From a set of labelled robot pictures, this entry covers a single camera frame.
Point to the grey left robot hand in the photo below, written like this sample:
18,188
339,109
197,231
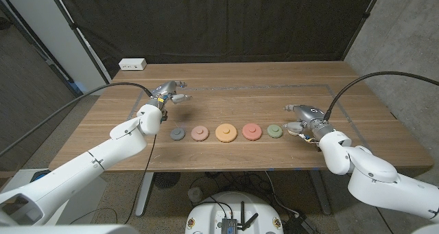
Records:
164,90

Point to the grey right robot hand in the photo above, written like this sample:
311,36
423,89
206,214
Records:
310,115

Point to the coral red toy disk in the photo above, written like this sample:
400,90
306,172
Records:
252,131

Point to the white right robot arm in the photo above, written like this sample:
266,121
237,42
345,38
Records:
374,179

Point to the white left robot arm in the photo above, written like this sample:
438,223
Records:
85,165

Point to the small cream toy disk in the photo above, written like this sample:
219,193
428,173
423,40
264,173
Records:
292,133

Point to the green toy disk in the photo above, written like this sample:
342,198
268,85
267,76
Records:
275,131

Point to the grey toy disk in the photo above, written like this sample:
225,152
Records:
177,134

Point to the dusty pink toy disk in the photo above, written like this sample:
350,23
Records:
200,133

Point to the large orange toy disk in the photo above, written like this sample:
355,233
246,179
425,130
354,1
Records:
226,132

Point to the white power strip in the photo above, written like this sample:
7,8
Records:
132,64

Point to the dark table leg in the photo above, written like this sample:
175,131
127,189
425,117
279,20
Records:
319,193

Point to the black backdrop cloth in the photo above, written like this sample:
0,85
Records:
219,24

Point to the black round floor fan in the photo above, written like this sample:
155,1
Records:
167,179

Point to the black backdrop stand pole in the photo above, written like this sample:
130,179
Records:
361,23
79,36

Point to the white table leg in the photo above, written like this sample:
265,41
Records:
144,193

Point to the black power adapter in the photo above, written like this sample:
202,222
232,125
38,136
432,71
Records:
302,224

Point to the white round floor object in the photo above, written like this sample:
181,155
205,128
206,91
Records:
195,195

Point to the white pedal platform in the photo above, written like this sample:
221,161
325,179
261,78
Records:
89,199

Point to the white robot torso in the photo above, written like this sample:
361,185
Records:
205,217

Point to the black radio module with antennas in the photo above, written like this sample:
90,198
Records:
229,225

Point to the blue foot pedal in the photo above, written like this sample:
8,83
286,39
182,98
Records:
41,175

